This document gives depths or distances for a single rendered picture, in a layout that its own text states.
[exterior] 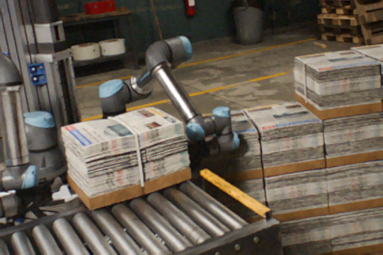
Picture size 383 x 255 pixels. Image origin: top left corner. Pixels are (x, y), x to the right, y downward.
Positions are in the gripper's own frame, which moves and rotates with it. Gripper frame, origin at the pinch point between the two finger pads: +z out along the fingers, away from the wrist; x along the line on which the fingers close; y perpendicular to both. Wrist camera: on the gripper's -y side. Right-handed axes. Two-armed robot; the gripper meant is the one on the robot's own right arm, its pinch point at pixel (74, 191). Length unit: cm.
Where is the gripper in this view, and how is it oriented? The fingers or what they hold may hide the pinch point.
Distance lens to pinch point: 212.6
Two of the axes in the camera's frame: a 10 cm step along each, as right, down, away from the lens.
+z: 8.8, -2.0, 4.4
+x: -4.7, -1.5, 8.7
